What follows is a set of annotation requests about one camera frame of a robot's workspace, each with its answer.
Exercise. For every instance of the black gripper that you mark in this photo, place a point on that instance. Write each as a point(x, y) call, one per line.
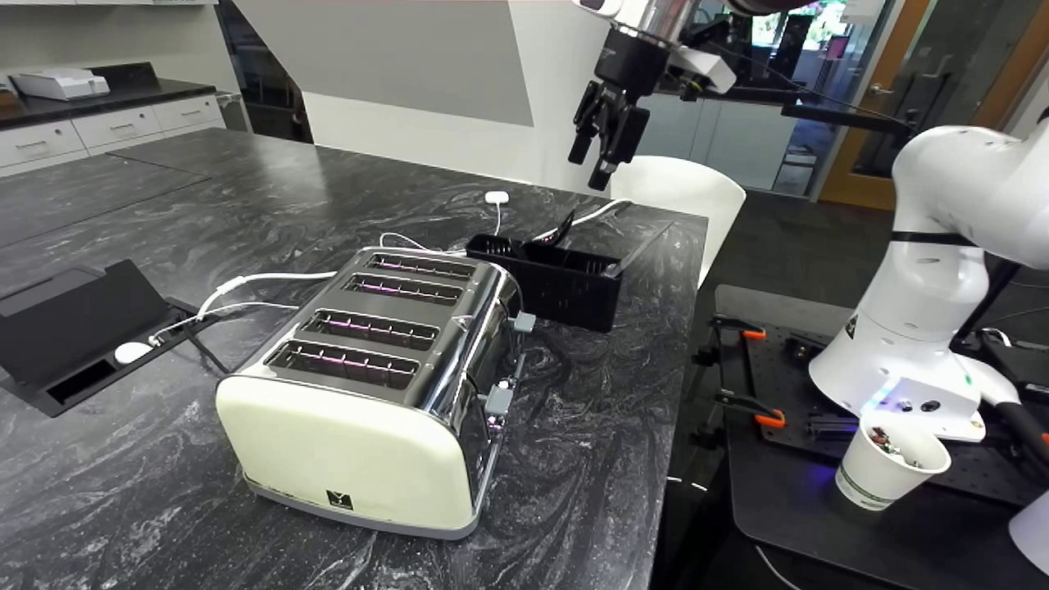
point(631, 60)

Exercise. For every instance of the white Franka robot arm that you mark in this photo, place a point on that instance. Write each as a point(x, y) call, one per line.
point(951, 284)

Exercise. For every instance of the white round-backed chair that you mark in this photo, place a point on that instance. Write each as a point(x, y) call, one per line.
point(691, 200)

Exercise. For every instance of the black utensil holder box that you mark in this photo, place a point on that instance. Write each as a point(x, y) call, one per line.
point(559, 289)

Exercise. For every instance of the orange-tipped black clamp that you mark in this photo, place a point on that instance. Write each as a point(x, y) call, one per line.
point(754, 336)
point(771, 416)

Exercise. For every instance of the cream and chrome toaster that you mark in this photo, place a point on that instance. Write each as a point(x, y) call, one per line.
point(373, 404)

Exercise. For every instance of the black robot mounting board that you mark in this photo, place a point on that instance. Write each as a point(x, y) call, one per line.
point(832, 511)

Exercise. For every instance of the white paper cup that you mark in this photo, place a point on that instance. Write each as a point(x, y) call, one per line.
point(889, 472)

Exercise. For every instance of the white drawer cabinet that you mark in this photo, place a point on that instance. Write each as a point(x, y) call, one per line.
point(100, 122)

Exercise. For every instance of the white power plug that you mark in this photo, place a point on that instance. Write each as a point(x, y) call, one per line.
point(134, 353)

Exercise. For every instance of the white desktop printer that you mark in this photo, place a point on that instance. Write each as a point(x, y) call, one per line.
point(53, 82)

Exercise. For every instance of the black pop-up socket box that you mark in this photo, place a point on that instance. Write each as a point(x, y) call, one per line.
point(78, 322)

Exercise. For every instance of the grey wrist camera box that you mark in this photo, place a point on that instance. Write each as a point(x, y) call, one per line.
point(708, 68)

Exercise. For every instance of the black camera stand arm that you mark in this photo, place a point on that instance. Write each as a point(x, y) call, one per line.
point(841, 117)

